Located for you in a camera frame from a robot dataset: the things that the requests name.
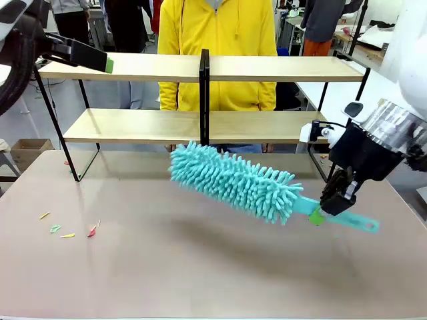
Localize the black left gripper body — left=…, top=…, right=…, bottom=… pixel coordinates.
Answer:
left=13, top=9, right=51, bottom=64

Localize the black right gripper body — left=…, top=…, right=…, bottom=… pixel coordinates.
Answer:
left=328, top=121, right=405, bottom=183

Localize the teal microfibre duster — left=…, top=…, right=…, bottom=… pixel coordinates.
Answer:
left=168, top=139, right=381, bottom=235

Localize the person in grey top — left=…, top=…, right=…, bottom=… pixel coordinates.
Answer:
left=49, top=0, right=90, bottom=51

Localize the white grey wrist box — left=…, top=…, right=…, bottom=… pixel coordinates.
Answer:
left=343, top=101, right=366, bottom=119

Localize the person in dark clothes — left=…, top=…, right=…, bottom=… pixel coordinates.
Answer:
left=99, top=0, right=149, bottom=55

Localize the white side table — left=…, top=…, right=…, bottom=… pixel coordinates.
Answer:
left=296, top=68, right=406, bottom=141

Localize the person in red jacket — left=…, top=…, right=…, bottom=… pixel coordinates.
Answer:
left=150, top=0, right=161, bottom=36

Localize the background wooden desk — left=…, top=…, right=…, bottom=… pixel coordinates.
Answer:
left=334, top=19, right=390, bottom=63

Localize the cardboard box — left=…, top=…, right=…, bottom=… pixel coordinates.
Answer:
left=9, top=138, right=55, bottom=173

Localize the black stand pole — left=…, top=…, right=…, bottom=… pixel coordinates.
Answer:
left=348, top=0, right=370, bottom=57

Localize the person in yellow hoodie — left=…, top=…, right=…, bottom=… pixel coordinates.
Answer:
left=157, top=0, right=279, bottom=155

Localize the person in orange trousers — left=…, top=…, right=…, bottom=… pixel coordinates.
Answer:
left=300, top=0, right=350, bottom=57

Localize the black braided cable sleeve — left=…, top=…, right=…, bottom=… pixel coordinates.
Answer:
left=0, top=29, right=38, bottom=116

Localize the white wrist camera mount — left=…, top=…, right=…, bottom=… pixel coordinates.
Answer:
left=299, top=121, right=345, bottom=149

